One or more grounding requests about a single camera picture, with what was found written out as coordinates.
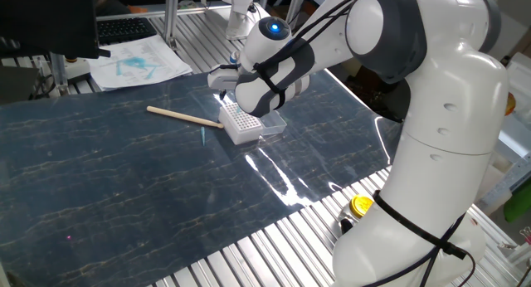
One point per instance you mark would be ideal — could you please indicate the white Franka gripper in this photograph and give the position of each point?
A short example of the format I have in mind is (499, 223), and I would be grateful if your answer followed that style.
(222, 77)

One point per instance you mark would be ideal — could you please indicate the blue pipette tip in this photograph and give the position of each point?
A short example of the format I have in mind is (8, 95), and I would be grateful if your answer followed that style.
(203, 136)

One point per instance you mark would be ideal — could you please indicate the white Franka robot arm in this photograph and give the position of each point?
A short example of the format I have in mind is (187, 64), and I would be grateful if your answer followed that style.
(456, 113)

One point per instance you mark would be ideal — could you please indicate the white pipette tip holder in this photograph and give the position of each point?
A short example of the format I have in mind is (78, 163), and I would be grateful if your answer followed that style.
(240, 127)

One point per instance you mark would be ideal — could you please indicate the wooden stick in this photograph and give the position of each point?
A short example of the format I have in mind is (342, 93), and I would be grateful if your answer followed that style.
(182, 117)

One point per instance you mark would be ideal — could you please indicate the clear plastic container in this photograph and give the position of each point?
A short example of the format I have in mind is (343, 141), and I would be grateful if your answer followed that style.
(276, 125)

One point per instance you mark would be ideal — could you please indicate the printed paper sheets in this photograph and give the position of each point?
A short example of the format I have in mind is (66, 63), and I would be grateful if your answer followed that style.
(137, 63)

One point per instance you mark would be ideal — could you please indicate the black keyboard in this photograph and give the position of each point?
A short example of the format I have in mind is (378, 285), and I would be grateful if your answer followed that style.
(124, 30)

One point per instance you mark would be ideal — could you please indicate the dark marble pattern mat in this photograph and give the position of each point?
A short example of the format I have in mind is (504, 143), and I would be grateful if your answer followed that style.
(124, 175)

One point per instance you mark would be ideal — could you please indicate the monitor stand pole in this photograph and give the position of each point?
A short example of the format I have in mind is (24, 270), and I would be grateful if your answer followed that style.
(58, 71)

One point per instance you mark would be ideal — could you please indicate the yellow round cap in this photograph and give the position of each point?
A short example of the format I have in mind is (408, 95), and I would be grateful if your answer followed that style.
(361, 206)

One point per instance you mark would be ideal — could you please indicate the black monitor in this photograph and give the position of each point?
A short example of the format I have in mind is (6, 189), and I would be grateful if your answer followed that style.
(41, 21)

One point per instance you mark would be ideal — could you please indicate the white storage box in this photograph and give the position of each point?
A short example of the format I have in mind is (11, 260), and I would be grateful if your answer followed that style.
(520, 79)

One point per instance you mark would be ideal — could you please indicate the grey shelf board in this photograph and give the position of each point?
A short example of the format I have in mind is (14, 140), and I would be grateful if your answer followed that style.
(518, 142)

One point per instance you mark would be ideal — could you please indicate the green plastic object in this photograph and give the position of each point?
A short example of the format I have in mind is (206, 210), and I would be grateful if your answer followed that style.
(518, 202)

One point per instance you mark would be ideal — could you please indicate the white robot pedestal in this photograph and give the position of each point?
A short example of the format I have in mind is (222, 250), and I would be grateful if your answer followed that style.
(240, 13)

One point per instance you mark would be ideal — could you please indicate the aluminium frame post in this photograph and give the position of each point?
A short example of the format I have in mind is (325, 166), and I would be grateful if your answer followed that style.
(295, 5)
(171, 13)

